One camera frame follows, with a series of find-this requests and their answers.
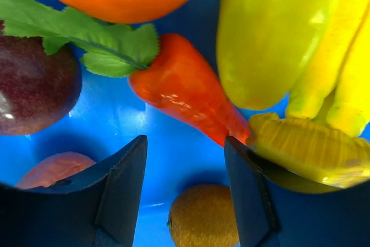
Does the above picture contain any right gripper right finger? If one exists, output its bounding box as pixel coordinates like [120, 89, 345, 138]
[224, 137, 369, 246]

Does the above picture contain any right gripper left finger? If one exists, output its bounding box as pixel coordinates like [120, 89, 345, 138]
[1, 135, 148, 247]

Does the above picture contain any yellow banana bunch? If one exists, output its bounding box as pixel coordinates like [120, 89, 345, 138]
[286, 0, 369, 137]

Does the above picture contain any brown kiwi fruit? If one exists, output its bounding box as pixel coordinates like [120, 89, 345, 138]
[167, 184, 239, 247]

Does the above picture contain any pink peach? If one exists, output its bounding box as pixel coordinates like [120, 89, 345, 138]
[16, 152, 95, 189]

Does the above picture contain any yellow starfruit slice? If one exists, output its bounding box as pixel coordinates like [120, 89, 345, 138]
[246, 112, 369, 188]

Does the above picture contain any dark purple plum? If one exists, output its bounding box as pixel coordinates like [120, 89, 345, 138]
[1, 34, 82, 135]

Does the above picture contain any orange carrot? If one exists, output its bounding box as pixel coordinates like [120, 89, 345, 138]
[1, 0, 254, 146]

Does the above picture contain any yellow green pepper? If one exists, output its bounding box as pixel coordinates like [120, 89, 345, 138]
[216, 0, 334, 110]

